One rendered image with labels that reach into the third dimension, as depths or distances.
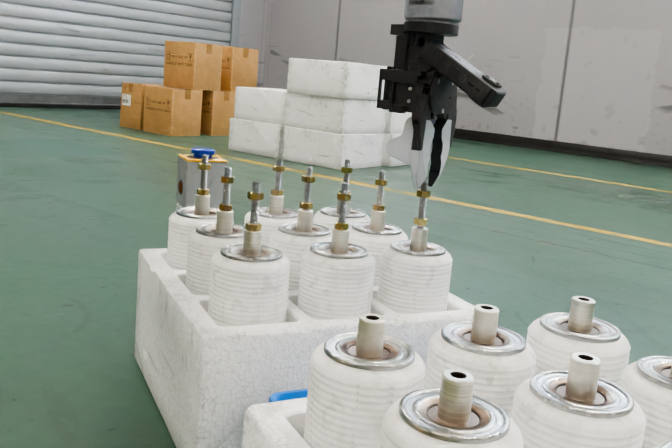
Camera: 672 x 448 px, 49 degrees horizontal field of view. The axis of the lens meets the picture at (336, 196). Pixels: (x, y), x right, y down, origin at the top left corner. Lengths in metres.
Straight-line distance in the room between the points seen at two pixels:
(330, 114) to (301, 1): 4.24
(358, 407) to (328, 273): 0.34
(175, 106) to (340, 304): 3.92
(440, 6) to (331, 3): 6.69
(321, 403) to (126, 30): 6.46
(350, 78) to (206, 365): 2.95
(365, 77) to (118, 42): 3.52
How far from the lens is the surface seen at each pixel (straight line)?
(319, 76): 3.77
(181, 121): 4.80
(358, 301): 0.92
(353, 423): 0.59
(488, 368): 0.64
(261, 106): 4.07
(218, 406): 0.87
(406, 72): 0.95
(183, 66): 4.91
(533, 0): 6.47
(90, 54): 6.74
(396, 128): 4.07
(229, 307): 0.87
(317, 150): 3.78
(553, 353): 0.72
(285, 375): 0.88
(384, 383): 0.58
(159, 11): 7.18
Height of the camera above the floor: 0.47
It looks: 9 degrees down
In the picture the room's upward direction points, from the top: 5 degrees clockwise
